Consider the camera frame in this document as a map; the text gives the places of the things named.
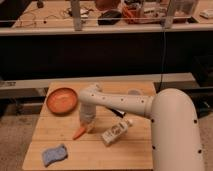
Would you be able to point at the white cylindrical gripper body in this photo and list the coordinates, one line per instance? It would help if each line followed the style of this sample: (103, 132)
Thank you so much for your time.
(87, 113)

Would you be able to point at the orange pepper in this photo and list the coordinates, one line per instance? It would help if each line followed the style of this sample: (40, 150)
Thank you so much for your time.
(79, 132)

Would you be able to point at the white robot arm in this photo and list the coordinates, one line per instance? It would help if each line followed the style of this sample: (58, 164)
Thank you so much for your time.
(176, 142)

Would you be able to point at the orange bowl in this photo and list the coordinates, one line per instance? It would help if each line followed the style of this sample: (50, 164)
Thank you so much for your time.
(62, 101)

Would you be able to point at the black and white marker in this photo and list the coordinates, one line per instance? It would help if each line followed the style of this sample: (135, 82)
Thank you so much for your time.
(118, 113)

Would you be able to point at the white bottle with label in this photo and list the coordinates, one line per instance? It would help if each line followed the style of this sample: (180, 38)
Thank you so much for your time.
(112, 134)

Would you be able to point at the blue sponge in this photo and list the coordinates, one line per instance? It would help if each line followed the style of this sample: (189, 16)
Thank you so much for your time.
(52, 155)

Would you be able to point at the black computer mouse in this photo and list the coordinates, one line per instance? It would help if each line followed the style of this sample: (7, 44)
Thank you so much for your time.
(109, 17)

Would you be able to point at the orange tool on bench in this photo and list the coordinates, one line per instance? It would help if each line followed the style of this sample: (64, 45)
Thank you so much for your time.
(132, 14)

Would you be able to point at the grey metal post left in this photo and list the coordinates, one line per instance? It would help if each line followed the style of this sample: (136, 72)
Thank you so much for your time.
(75, 8)

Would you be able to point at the grey metal post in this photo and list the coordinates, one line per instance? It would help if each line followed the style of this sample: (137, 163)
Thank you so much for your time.
(170, 14)
(75, 8)

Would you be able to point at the grey metal post right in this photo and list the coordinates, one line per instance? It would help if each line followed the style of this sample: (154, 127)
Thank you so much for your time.
(170, 14)

